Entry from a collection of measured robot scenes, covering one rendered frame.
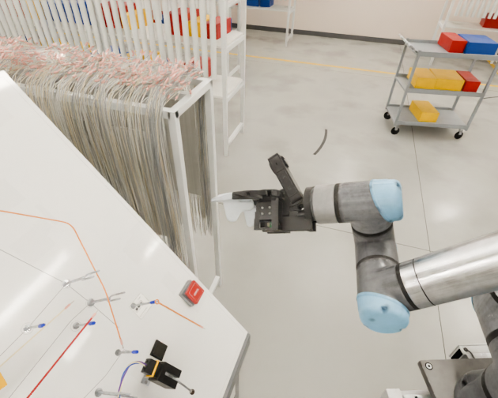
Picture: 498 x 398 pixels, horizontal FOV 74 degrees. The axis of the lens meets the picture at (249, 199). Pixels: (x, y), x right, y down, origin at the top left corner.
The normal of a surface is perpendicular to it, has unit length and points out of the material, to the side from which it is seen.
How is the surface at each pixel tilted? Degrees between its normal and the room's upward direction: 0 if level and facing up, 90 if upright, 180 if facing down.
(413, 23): 90
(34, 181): 52
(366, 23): 90
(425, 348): 0
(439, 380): 0
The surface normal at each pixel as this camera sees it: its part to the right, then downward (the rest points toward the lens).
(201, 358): 0.75, -0.29
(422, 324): 0.03, -0.77
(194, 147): -0.30, 0.60
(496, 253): -0.69, -0.33
